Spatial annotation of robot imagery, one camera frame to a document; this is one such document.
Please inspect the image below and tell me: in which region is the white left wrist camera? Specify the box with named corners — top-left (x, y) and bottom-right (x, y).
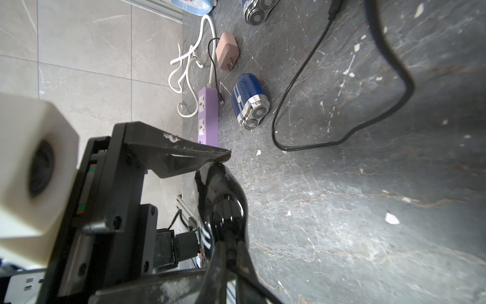
top-left (1, 94), bottom-right (79, 270)

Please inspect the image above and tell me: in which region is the light blue alarm clock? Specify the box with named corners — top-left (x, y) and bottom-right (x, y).
top-left (170, 0), bottom-right (218, 16)

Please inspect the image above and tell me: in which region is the black silver shaver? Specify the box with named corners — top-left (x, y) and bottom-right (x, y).
top-left (242, 0), bottom-right (279, 25)
top-left (194, 161), bottom-right (248, 262)

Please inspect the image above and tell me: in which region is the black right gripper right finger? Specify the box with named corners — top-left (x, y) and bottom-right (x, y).
top-left (235, 241), bottom-right (282, 303)

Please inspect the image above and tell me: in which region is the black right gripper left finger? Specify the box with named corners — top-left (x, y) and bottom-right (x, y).
top-left (196, 241), bottom-right (227, 304)

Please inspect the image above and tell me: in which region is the purple power strip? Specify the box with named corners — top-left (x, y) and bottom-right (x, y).
top-left (197, 87), bottom-right (219, 147)

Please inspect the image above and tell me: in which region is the thick white power cord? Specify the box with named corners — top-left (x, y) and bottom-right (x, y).
top-left (168, 14), bottom-right (218, 119)

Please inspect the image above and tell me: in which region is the thin black cable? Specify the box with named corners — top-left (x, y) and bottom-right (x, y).
top-left (271, 0), bottom-right (415, 153)

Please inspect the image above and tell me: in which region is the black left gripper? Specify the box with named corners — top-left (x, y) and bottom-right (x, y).
top-left (37, 122), bottom-right (231, 303)

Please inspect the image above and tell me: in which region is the pink USB charger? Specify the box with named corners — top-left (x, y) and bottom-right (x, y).
top-left (216, 32), bottom-right (240, 71)

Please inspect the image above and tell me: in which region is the blue shaver on table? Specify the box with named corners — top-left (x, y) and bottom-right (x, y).
top-left (231, 73), bottom-right (270, 130)

